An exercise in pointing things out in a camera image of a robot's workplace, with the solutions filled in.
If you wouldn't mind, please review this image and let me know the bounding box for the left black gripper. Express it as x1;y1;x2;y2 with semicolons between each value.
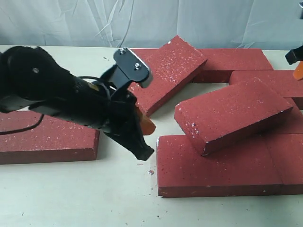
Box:
29;77;156;160

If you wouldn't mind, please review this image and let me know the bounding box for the red brick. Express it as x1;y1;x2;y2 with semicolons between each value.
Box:
193;48;273;83
156;135;283;198
265;134;303;195
174;78;294;156
229;70;303;110

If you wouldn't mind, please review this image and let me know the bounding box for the red brick diagonal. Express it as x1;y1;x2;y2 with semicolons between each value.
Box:
129;35;207;116

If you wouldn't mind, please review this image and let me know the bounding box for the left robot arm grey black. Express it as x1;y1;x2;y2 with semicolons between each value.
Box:
0;46;155;161

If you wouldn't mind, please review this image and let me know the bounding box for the grey backdrop cloth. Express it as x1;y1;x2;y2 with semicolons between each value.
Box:
0;0;303;50

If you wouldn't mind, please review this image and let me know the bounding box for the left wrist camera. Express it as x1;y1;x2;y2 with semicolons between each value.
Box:
100;47;153;89

